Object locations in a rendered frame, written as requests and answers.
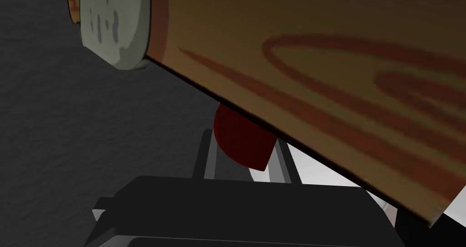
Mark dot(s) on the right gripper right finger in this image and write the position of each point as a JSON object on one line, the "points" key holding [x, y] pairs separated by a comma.
{"points": [[283, 167]]}

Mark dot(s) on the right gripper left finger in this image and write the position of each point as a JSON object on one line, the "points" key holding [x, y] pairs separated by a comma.
{"points": [[208, 159]]}

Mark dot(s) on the dark red round fruit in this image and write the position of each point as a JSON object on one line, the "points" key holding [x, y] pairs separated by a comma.
{"points": [[241, 139]]}

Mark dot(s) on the brown wooden table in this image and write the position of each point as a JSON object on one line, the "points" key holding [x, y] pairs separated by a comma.
{"points": [[327, 94]]}

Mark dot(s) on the grey speckled round plate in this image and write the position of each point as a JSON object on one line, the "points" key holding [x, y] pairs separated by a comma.
{"points": [[113, 25]]}

